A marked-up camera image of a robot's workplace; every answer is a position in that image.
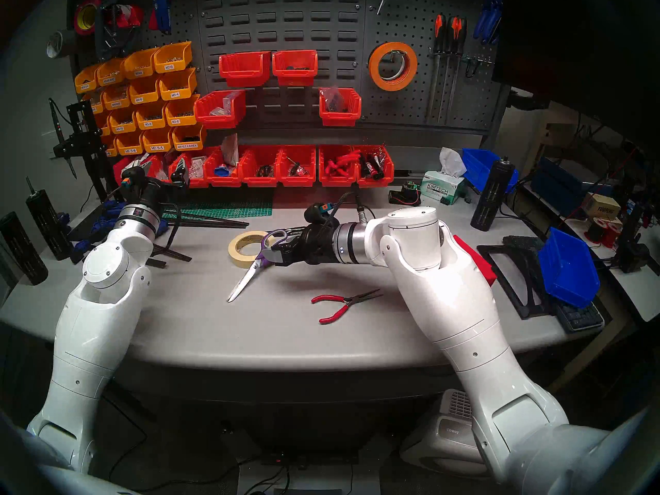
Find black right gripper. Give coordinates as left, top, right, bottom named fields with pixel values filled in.
left=266, top=223, right=341, bottom=268

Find red handled needle-nose pliers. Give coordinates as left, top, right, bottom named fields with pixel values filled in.
left=311, top=289, right=385, bottom=325

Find red yellow tape roll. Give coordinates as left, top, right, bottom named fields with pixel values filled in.
left=74, top=0, right=104, bottom=36

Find beige masking tape roll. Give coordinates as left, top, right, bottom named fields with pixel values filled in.
left=228, top=231, right=269, bottom=269

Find grey pegboard back panel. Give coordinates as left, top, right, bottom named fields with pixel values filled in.
left=70, top=0, right=511, bottom=139

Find pile of blue clamps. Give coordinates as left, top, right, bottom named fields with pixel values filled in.
left=75, top=199, right=171, bottom=269

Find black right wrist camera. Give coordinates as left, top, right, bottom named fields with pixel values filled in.
left=304, top=203, right=341, bottom=226

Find red wire spool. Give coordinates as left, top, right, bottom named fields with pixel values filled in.
left=585, top=217, right=623, bottom=248

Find small cardboard box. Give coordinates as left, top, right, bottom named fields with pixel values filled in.
left=583, top=192, right=622, bottom=221

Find black desktop device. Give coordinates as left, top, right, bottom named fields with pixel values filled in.
left=614, top=203, right=660, bottom=275

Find white side table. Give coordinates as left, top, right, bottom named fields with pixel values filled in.
left=518, top=182, right=660, bottom=324

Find black metal fixture stand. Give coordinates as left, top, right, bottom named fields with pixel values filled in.
left=49, top=98, right=124, bottom=203

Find blue plastic storage bin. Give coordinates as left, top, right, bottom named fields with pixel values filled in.
left=461, top=148, right=519, bottom=193
left=538, top=227, right=601, bottom=309

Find black printed frame part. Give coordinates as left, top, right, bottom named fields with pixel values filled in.
left=477, top=244, right=555, bottom=320

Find orange tape roll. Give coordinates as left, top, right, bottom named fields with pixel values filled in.
left=368, top=42, right=418, bottom=91

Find black cylindrical tool holder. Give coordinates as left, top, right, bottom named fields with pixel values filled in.
left=470, top=156, right=516, bottom=232
left=26, top=177, right=75, bottom=261

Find black tape roll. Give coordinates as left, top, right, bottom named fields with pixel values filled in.
left=379, top=51, right=413, bottom=85

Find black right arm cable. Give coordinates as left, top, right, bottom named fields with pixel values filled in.
left=327, top=190, right=377, bottom=226

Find red plastic storage bin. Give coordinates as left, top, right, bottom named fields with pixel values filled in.
left=219, top=52, right=271, bottom=87
left=240, top=146, right=284, bottom=187
left=319, top=88, right=362, bottom=127
left=356, top=145, right=395, bottom=188
left=278, top=145, right=317, bottom=187
left=194, top=90, right=247, bottom=129
left=173, top=147, right=209, bottom=189
left=204, top=146, right=247, bottom=187
left=113, top=156, right=136, bottom=188
left=272, top=49, right=319, bottom=86
left=319, top=145, right=359, bottom=187
left=454, top=235, right=497, bottom=286
left=138, top=153, right=173, bottom=186

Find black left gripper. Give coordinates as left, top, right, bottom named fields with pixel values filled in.
left=126, top=156, right=189, bottom=203

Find black tripod rods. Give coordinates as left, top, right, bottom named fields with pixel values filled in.
left=147, top=210, right=250, bottom=269

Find Kimtech tissue box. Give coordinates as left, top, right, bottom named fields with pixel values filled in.
left=420, top=147, right=467, bottom=206

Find grey duct tape roll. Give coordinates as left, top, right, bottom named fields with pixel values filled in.
left=46, top=29, right=78, bottom=60

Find black computer keyboard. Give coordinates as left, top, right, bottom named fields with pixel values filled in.
left=503, top=235, right=605, bottom=333

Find black bar clamp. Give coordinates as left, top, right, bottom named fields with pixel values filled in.
left=95, top=0, right=142, bottom=61

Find red white tape roll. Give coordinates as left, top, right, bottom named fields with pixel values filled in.
left=116, top=4, right=145, bottom=29

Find orange black handled file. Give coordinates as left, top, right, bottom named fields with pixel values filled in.
left=437, top=15, right=459, bottom=124
left=446, top=17, right=468, bottom=121
left=425, top=13, right=447, bottom=124

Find purple handled scissors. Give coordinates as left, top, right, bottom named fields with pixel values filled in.
left=227, top=229, right=289, bottom=303

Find black battery holder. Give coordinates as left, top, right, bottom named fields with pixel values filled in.
left=388, top=182, right=422, bottom=207

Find white Coway air purifier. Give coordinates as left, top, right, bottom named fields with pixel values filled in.
left=400, top=389, right=488, bottom=476

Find black computer monitor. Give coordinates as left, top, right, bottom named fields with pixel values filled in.
left=492, top=0, right=660, bottom=154

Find dark blue storage bin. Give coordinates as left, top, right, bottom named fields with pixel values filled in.
left=531, top=156, right=586, bottom=217

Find green cutting mat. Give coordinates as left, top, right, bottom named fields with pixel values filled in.
left=165, top=187, right=274, bottom=220

